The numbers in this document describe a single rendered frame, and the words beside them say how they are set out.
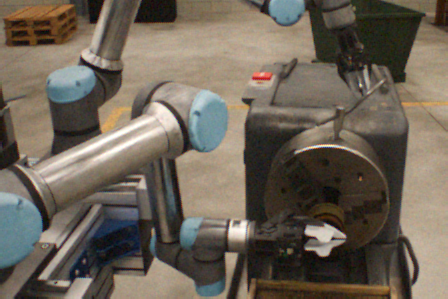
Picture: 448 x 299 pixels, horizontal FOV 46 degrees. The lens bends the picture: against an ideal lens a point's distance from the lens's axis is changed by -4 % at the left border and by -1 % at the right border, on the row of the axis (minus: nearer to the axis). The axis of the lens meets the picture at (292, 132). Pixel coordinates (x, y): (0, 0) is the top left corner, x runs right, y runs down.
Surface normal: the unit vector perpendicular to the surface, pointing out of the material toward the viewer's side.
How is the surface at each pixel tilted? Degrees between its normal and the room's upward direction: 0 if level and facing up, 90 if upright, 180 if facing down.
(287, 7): 90
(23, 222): 91
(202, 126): 89
